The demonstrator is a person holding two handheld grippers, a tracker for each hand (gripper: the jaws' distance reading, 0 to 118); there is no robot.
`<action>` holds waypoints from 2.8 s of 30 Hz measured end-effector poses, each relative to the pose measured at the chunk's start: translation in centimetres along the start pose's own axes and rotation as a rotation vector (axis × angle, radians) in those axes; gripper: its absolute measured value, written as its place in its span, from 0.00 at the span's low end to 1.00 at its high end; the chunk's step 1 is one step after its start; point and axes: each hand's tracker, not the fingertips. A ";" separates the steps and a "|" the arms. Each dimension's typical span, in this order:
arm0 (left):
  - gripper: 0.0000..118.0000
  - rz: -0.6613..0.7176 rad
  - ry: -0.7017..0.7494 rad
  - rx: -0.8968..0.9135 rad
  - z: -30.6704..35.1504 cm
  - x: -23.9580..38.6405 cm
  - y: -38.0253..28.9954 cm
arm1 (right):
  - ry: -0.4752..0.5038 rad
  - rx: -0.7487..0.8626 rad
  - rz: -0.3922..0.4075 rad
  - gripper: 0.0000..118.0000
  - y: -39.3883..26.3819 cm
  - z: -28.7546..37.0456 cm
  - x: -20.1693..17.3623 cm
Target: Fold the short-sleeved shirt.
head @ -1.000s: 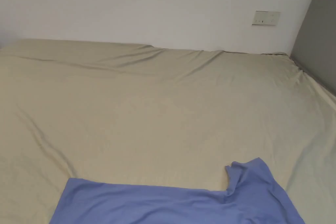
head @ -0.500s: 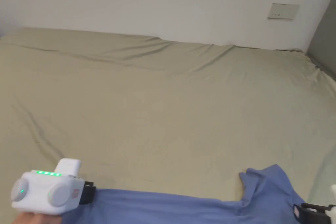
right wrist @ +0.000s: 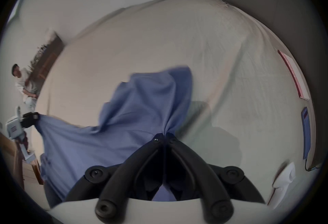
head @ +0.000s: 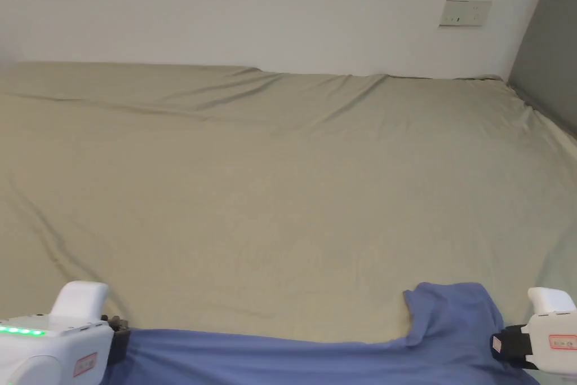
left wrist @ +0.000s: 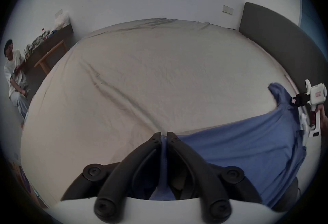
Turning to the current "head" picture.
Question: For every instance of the bed with beige sheet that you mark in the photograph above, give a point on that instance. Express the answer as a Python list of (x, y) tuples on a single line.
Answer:
[(270, 177)]

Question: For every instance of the white wall switch panel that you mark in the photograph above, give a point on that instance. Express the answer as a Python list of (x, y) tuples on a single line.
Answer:
[(465, 13)]

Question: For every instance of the blue shirt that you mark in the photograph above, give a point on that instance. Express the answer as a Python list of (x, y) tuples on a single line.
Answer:
[(315, 362)]

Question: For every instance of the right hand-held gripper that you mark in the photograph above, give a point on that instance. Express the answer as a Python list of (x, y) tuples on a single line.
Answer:
[(550, 335)]

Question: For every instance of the grey padded headboard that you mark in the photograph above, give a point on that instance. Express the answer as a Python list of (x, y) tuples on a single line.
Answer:
[(547, 42)]

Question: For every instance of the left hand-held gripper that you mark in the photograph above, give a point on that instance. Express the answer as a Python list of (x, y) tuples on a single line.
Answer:
[(67, 340)]

